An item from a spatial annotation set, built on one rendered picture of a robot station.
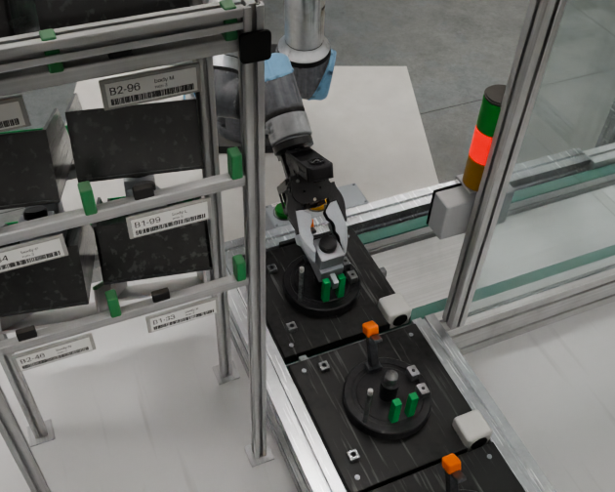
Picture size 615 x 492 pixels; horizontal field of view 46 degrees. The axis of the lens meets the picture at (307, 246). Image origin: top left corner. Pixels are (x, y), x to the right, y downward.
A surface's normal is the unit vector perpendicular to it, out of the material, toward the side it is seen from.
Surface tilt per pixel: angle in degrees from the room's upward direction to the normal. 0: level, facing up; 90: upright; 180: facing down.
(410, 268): 0
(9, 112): 90
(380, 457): 0
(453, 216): 90
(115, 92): 90
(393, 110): 0
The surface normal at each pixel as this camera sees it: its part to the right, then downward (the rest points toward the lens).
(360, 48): 0.04, -0.69
